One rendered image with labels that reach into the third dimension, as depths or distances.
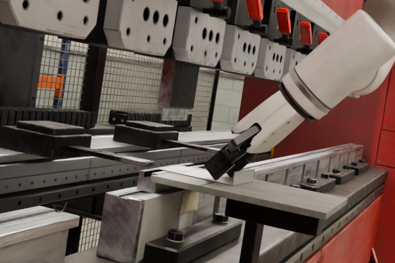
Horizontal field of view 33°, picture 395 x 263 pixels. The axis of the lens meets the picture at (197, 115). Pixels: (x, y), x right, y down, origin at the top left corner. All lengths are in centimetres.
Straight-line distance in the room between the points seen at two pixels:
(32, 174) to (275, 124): 44
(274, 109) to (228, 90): 776
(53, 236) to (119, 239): 21
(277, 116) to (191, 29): 18
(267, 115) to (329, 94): 9
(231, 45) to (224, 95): 760
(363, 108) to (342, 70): 220
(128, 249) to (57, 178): 32
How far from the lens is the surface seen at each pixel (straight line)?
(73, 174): 129
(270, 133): 98
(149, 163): 110
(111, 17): 79
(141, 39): 83
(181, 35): 97
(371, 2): 106
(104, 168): 139
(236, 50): 117
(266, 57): 135
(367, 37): 96
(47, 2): 66
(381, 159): 316
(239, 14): 117
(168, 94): 102
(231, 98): 871
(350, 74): 97
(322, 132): 319
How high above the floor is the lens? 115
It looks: 3 degrees down
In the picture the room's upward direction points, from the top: 9 degrees clockwise
